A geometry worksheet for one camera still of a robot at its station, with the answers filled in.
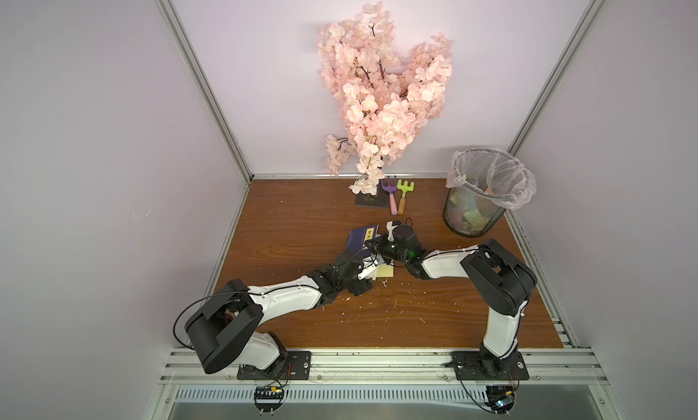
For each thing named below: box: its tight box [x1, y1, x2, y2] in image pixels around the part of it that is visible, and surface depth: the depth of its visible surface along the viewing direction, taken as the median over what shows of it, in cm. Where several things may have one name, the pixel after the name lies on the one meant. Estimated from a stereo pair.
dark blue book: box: [346, 223, 379, 250], surface depth 99 cm
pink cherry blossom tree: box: [317, 0, 453, 196], surface depth 74 cm
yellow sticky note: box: [376, 263, 395, 278], surface depth 91 cm
